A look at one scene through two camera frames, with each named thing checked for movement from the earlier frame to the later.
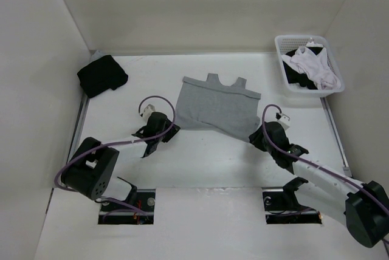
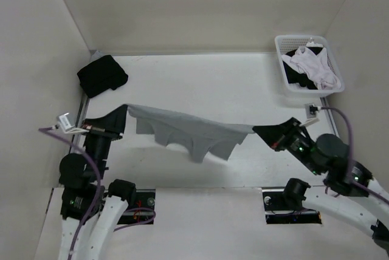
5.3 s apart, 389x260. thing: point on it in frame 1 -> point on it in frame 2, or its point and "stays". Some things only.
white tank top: (312, 60) stays
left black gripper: (171, 132) -> (112, 124)
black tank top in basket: (295, 76) stays
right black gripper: (254, 138) -> (276, 135)
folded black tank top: (101, 75) stays
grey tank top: (230, 109) -> (203, 138)
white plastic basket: (310, 67) stays
